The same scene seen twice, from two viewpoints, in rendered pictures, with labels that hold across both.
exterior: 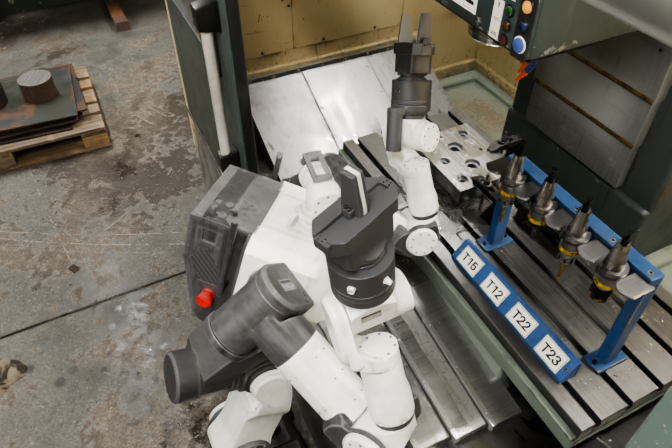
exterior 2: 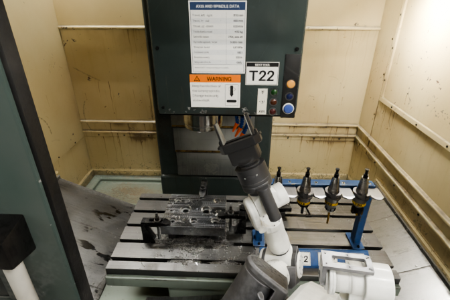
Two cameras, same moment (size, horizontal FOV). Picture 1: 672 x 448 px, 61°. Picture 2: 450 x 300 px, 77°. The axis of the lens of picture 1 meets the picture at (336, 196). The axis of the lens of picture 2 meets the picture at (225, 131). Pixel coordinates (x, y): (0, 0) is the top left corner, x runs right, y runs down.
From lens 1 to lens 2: 99 cm
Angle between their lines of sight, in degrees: 53
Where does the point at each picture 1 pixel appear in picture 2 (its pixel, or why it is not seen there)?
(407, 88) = (262, 169)
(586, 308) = (319, 230)
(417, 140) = (285, 198)
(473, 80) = (100, 181)
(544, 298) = (309, 242)
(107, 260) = not seen: outside the picture
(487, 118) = (131, 193)
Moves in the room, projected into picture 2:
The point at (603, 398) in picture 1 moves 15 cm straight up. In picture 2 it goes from (380, 257) to (388, 230)
